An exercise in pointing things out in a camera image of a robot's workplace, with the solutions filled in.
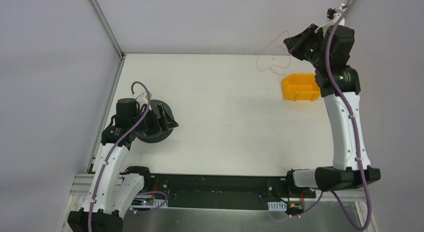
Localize white cable duct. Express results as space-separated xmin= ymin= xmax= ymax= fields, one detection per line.
xmin=81 ymin=196 xmax=169 ymax=208
xmin=267 ymin=201 xmax=287 ymax=211

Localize black cable spool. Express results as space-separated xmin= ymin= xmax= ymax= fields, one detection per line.
xmin=137 ymin=99 xmax=179 ymax=144

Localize thin red wire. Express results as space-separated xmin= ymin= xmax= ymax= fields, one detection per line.
xmin=255 ymin=31 xmax=294 ymax=76

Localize right white cable duct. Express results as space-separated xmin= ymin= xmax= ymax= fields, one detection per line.
xmin=267 ymin=201 xmax=287 ymax=211

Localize aluminium frame rail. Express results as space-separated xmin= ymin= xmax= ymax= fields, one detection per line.
xmin=70 ymin=174 xmax=366 ymax=201

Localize left white cable duct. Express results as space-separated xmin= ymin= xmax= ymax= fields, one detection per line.
xmin=81 ymin=196 xmax=169 ymax=208

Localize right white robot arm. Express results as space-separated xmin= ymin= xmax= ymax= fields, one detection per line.
xmin=283 ymin=24 xmax=381 ymax=197

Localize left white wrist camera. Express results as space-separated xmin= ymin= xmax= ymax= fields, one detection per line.
xmin=132 ymin=92 xmax=151 ymax=105

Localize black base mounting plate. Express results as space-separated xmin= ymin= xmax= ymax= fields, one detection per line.
xmin=132 ymin=173 xmax=317 ymax=210

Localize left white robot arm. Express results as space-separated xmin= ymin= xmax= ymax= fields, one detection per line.
xmin=67 ymin=98 xmax=178 ymax=231

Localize orange plastic bin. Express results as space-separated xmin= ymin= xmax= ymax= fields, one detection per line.
xmin=281 ymin=73 xmax=321 ymax=101

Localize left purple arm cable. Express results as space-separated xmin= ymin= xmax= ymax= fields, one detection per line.
xmin=86 ymin=81 xmax=169 ymax=232

